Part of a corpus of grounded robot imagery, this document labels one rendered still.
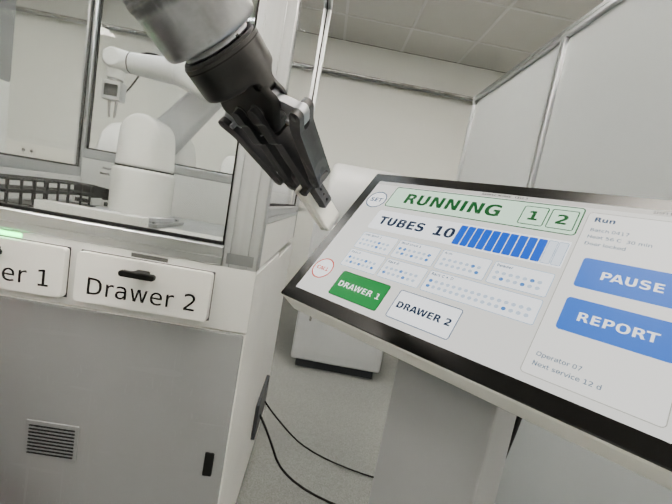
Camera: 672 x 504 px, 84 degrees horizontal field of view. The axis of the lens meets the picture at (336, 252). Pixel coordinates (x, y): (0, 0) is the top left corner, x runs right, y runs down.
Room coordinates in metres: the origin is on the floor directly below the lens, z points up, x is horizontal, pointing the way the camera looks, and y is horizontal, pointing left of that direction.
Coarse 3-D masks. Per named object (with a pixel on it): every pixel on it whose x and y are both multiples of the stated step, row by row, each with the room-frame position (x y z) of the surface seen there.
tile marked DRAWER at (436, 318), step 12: (396, 300) 0.51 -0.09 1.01; (408, 300) 0.50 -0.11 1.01; (420, 300) 0.49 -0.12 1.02; (432, 300) 0.48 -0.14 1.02; (396, 312) 0.49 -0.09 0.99; (408, 312) 0.48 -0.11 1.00; (420, 312) 0.48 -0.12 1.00; (432, 312) 0.47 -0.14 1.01; (444, 312) 0.46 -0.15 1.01; (456, 312) 0.46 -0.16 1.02; (408, 324) 0.47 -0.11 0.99; (420, 324) 0.46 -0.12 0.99; (432, 324) 0.46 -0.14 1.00; (444, 324) 0.45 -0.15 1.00; (456, 324) 0.45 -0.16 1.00; (444, 336) 0.44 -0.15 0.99
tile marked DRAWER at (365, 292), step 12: (348, 276) 0.58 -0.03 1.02; (360, 276) 0.57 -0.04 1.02; (336, 288) 0.57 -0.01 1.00; (348, 288) 0.56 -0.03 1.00; (360, 288) 0.55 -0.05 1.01; (372, 288) 0.54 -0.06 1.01; (384, 288) 0.53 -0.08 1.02; (348, 300) 0.54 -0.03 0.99; (360, 300) 0.53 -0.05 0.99; (372, 300) 0.52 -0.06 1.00
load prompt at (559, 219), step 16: (400, 192) 0.68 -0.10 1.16; (416, 192) 0.67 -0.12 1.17; (432, 192) 0.65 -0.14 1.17; (448, 192) 0.63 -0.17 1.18; (400, 208) 0.65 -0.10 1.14; (416, 208) 0.63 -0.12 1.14; (432, 208) 0.62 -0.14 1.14; (448, 208) 0.60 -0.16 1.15; (464, 208) 0.59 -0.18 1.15; (480, 208) 0.58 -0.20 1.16; (496, 208) 0.56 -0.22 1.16; (512, 208) 0.55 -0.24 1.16; (528, 208) 0.54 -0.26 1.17; (544, 208) 0.53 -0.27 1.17; (560, 208) 0.52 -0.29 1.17; (576, 208) 0.51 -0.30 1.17; (512, 224) 0.53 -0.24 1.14; (528, 224) 0.52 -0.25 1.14; (544, 224) 0.51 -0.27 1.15; (560, 224) 0.50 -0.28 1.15; (576, 224) 0.49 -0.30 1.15
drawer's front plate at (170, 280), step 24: (96, 264) 0.78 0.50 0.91; (120, 264) 0.79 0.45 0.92; (144, 264) 0.79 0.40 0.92; (96, 288) 0.78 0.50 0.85; (120, 288) 0.79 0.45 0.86; (144, 288) 0.79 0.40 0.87; (168, 288) 0.79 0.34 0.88; (192, 288) 0.79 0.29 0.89; (168, 312) 0.79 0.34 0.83; (192, 312) 0.79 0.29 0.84
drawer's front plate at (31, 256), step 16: (0, 240) 0.78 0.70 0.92; (16, 240) 0.78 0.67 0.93; (0, 256) 0.78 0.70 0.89; (16, 256) 0.78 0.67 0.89; (32, 256) 0.78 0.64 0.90; (48, 256) 0.78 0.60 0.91; (64, 256) 0.78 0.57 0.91; (0, 272) 0.78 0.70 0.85; (16, 272) 0.78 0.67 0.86; (32, 272) 0.78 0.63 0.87; (48, 272) 0.78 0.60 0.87; (64, 272) 0.79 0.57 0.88; (16, 288) 0.78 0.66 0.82; (32, 288) 0.78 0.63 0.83; (48, 288) 0.78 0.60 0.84; (64, 288) 0.79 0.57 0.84
